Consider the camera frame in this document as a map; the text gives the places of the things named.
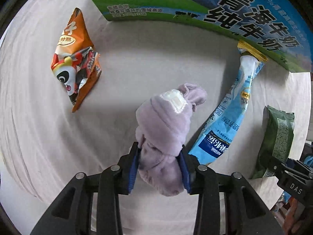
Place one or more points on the lilac fuzzy socks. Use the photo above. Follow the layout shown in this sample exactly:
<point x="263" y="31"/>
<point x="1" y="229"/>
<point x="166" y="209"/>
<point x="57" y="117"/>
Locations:
<point x="163" y="129"/>

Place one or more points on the orange panda snack bag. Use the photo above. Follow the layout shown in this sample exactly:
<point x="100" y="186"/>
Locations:
<point x="74" y="61"/>

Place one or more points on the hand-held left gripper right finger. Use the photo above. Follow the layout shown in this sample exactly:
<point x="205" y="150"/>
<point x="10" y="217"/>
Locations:
<point x="184" y="170"/>

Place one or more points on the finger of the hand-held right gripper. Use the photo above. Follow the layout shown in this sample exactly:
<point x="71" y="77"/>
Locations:
<point x="285" y="169"/>

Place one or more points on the printed milk carton box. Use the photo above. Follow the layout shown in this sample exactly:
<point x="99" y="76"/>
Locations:
<point x="215" y="9"/>

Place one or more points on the light blue milk powder pouch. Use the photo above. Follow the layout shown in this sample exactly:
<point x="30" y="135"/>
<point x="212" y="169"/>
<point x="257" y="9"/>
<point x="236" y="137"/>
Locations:
<point x="226" y="117"/>

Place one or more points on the green snack packet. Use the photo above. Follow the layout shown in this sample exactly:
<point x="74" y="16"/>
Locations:
<point x="275" y="142"/>

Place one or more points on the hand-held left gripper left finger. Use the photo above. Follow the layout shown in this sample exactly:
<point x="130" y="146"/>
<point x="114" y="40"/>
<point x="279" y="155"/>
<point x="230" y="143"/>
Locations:
<point x="133" y="170"/>

